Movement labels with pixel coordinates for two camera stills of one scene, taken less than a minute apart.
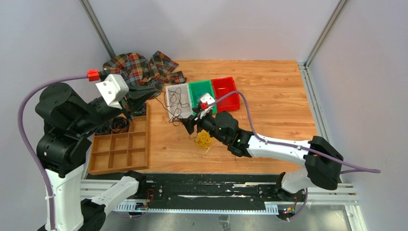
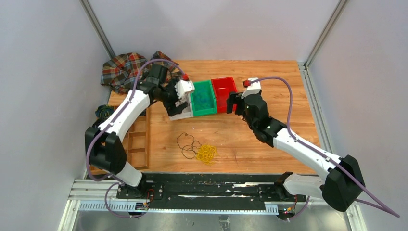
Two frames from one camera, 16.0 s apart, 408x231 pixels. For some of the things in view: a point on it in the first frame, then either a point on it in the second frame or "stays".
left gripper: (138, 95) -> (171, 108)
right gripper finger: (189, 123) -> (232, 99)
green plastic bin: (197, 89) stays
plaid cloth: (135, 69) stays
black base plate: (219, 190) stays
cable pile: (204, 139) -> (207, 153)
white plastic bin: (179, 101) stays
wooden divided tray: (128, 150) stays
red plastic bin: (222, 86) stays
